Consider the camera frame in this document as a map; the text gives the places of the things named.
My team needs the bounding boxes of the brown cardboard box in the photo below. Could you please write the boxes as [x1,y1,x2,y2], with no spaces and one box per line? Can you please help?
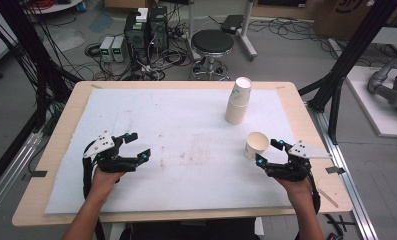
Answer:
[314,0,397,41]

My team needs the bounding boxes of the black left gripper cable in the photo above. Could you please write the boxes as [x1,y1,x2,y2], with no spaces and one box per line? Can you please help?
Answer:
[81,143,107,240]

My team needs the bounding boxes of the stack of white paper cups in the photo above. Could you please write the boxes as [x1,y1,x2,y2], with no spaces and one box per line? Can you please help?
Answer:
[224,76,253,126]

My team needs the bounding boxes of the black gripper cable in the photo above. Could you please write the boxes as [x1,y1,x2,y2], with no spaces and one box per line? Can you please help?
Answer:
[305,166,321,215]
[81,143,107,240]

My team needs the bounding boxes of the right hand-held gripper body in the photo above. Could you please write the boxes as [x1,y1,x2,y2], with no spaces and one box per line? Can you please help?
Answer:
[264,140,332,183]

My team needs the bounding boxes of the white platform board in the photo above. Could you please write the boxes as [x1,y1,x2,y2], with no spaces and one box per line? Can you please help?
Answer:
[345,65,397,138]

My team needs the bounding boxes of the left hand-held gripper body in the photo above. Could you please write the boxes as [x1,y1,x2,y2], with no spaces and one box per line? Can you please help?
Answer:
[83,130,141,174]

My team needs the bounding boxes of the grey bench power supply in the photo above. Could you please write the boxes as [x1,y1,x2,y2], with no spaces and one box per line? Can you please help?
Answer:
[111,35,129,63]
[99,35,115,63]

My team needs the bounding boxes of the aluminium floor rail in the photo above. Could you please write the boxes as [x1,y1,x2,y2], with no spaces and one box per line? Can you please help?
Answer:
[0,131,44,223]
[307,103,380,240]

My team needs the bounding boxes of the white paper cup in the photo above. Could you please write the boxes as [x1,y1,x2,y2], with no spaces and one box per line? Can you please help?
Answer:
[243,131,270,161]

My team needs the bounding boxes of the black round stool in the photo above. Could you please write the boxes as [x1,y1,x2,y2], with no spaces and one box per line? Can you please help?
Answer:
[189,29,236,82]

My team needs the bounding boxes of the black flat device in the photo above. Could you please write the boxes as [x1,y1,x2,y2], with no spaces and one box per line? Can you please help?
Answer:
[220,14,245,35]

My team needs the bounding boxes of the white small box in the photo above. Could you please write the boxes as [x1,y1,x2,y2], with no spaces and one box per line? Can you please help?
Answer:
[135,7,150,24]

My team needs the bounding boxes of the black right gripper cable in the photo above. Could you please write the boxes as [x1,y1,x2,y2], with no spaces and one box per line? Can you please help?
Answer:
[305,166,321,215]

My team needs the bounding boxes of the thin wooden stick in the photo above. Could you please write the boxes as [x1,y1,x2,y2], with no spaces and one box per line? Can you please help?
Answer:
[317,188,339,209]

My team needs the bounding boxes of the black metal frame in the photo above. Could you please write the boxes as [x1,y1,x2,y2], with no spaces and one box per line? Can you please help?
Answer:
[299,0,397,145]
[0,0,84,134]

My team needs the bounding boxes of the light wooden table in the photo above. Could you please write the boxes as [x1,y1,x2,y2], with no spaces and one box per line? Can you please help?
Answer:
[11,80,354,228]

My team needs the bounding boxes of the black floor clamps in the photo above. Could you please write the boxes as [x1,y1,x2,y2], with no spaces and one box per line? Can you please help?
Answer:
[324,213,357,240]

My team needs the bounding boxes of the white metal stand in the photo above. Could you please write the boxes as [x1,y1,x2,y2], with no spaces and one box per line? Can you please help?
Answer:
[185,0,259,63]

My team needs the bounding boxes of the black computer tower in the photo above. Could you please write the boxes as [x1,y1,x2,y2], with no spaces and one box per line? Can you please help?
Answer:
[123,11,151,65]
[148,5,170,52]

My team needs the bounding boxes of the person's left hand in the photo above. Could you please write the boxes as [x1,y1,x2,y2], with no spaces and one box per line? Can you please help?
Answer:
[90,166,127,198]

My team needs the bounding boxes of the person's dark clothing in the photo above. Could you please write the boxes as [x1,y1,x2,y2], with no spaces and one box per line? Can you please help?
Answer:
[119,218,262,240]

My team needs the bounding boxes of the person's right hand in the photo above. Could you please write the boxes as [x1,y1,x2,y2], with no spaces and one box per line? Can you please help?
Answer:
[275,176,314,202]

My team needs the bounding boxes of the white round table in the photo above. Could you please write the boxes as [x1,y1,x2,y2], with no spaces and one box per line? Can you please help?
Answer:
[24,0,85,15]

